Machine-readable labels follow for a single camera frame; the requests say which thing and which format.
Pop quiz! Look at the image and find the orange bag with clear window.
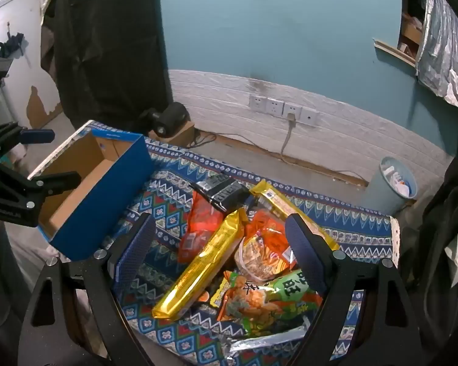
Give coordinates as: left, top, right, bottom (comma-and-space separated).
234, 208, 298, 281

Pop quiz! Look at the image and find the flat orange snack packet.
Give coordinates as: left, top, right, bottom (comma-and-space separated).
177, 192, 230, 264

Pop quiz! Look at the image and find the light blue trash bin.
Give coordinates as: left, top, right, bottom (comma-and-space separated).
361, 156, 418, 216

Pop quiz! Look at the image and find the silver foil sheet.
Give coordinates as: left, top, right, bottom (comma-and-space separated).
416, 0, 458, 117

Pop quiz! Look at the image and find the blue cardboard box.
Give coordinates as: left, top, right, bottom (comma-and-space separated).
27, 129, 156, 262

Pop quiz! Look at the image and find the grey power cable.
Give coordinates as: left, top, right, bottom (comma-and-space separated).
280, 113, 296, 164

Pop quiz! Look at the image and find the silver foil snack packet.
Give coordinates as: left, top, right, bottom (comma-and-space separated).
221, 313, 310, 359

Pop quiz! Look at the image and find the wooden shelf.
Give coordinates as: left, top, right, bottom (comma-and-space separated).
373, 11, 422, 67

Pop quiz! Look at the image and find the black hanging cloth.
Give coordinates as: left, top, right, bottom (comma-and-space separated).
40, 0, 172, 134

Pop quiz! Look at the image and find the green and orange snack packet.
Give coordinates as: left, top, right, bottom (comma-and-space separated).
217, 269, 325, 338

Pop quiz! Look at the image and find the black floor cable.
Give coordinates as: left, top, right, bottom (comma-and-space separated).
187, 131, 218, 149

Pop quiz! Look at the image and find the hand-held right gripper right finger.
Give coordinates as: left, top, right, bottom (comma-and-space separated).
285, 213, 422, 366

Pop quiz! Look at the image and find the patterned blue tablecloth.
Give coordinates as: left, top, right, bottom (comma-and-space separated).
28, 120, 401, 366

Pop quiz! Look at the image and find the black backpack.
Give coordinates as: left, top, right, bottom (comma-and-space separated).
405, 122, 458, 351

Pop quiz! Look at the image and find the black striped snack packet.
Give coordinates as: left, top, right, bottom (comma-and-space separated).
189, 173, 253, 212

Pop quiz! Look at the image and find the long gold snack packet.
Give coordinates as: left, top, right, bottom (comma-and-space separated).
152, 209, 249, 321
249, 179, 341, 252

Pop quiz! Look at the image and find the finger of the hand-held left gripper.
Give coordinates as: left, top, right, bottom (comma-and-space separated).
0, 121, 56, 163
0, 162, 82, 227

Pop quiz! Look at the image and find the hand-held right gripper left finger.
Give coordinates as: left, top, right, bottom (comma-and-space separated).
17, 211, 157, 366

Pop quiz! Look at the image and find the small brown cardboard box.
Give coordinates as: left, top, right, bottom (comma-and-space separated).
149, 121, 197, 147

